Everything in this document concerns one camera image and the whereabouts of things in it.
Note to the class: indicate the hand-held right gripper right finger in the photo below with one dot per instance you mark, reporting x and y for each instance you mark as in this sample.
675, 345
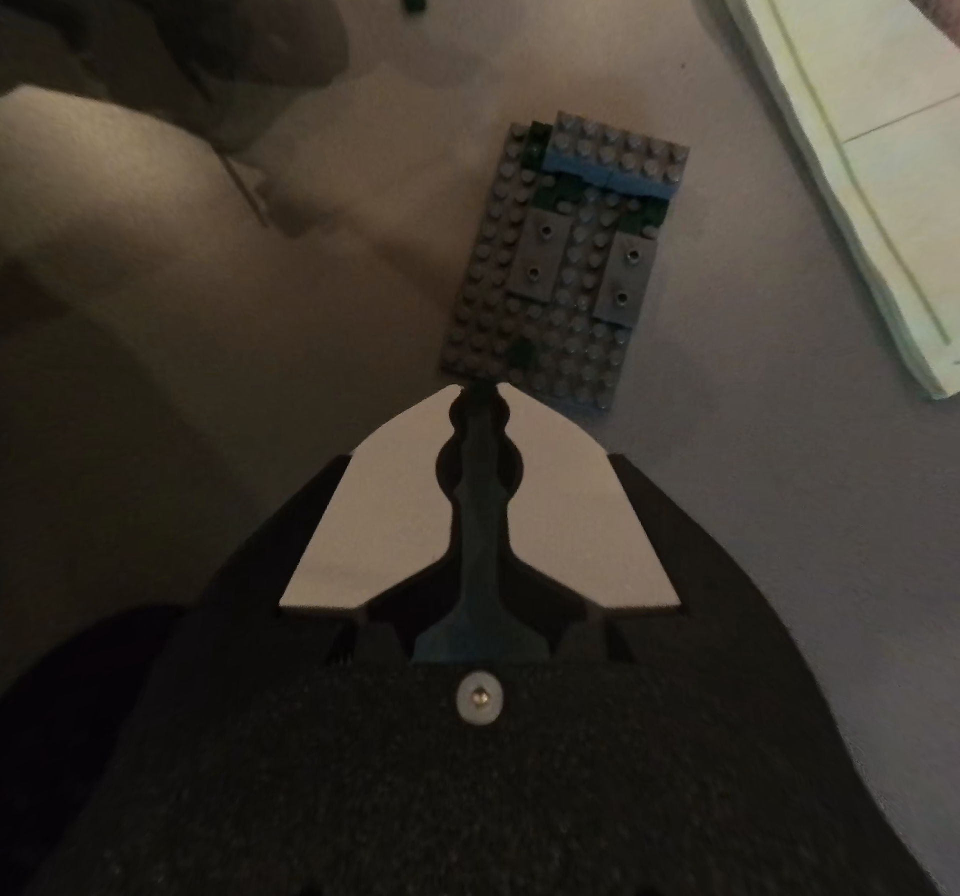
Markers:
585, 521

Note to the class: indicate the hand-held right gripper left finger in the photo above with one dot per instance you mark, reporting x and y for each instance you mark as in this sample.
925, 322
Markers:
375, 521

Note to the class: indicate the grey toy brick plate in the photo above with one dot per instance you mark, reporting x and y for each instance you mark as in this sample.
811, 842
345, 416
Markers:
495, 296

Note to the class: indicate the white instruction booklet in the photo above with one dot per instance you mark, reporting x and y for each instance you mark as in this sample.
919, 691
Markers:
862, 123

